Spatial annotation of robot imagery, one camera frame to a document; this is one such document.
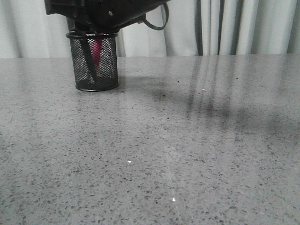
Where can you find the grey orange scissors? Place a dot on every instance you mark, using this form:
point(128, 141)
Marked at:
point(81, 30)

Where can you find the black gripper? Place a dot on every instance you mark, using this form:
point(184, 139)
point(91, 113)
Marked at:
point(105, 16)

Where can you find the pink highlighter pen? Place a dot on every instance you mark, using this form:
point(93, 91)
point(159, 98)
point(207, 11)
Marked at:
point(96, 51)

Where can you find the white curtain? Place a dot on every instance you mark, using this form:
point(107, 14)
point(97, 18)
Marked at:
point(195, 27)

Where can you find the black mesh pen bin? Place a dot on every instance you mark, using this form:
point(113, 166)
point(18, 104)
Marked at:
point(107, 72)

